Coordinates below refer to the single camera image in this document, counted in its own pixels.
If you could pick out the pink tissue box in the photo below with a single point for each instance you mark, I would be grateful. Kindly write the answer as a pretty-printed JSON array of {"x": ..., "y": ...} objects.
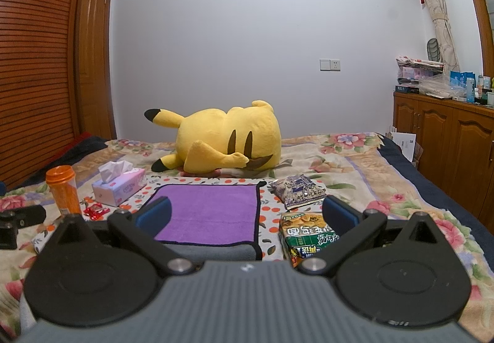
[{"x": 119, "y": 180}]

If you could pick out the red candy wrapper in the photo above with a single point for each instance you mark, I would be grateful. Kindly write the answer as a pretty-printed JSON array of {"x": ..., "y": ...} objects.
[{"x": 95, "y": 212}]

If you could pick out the floral bed blanket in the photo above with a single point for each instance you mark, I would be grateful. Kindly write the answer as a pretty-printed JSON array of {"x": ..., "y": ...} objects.
[{"x": 375, "y": 175}]

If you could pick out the purple and grey towel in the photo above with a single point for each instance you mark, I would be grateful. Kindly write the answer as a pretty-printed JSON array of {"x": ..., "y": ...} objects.
[{"x": 186, "y": 199}]

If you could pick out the white paper sheet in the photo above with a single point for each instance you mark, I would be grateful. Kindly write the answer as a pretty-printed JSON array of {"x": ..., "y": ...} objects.
[{"x": 406, "y": 143}]

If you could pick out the blue plastic bottle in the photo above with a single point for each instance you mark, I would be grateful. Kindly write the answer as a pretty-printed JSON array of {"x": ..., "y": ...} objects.
[{"x": 470, "y": 90}]

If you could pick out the brown wooden door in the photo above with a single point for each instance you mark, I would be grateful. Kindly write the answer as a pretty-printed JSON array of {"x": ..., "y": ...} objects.
[{"x": 92, "y": 68}]

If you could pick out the small grey fan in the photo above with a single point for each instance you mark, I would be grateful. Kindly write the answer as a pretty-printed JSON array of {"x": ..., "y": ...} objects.
[{"x": 433, "y": 50}]

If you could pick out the brown slatted wardrobe door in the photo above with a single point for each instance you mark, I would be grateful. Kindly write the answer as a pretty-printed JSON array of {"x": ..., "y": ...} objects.
[{"x": 38, "y": 105}]

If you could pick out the blue tissue pack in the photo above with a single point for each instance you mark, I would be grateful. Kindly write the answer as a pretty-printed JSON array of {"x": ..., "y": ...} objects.
[{"x": 459, "y": 79}]

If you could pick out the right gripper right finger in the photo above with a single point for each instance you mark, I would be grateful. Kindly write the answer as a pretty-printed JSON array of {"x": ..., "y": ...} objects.
[{"x": 357, "y": 231}]

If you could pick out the green snack bag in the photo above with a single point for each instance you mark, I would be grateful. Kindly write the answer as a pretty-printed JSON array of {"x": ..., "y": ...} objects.
[{"x": 303, "y": 234}]

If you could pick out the purple patterned snack packet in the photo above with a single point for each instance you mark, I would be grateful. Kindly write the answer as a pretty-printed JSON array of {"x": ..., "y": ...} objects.
[{"x": 297, "y": 191}]

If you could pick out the stack of books and papers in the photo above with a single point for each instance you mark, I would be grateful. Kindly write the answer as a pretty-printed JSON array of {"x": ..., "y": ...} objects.
[{"x": 412, "y": 71}]

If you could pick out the white wall socket switch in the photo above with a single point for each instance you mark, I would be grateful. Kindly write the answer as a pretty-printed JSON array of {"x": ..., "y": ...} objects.
[{"x": 329, "y": 65}]

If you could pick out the yellow Pikachu plush toy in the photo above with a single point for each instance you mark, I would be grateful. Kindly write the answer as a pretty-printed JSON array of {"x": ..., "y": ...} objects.
[{"x": 243, "y": 138}]

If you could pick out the brown wooden sideboard cabinet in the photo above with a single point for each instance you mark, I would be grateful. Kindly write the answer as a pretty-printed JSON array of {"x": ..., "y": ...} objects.
[{"x": 457, "y": 142}]

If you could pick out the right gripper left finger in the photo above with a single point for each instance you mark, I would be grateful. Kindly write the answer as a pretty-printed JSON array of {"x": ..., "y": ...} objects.
[{"x": 136, "y": 232}]

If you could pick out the orange plastic cup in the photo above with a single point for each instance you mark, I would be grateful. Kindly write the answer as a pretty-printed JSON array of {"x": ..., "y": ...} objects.
[{"x": 62, "y": 185}]

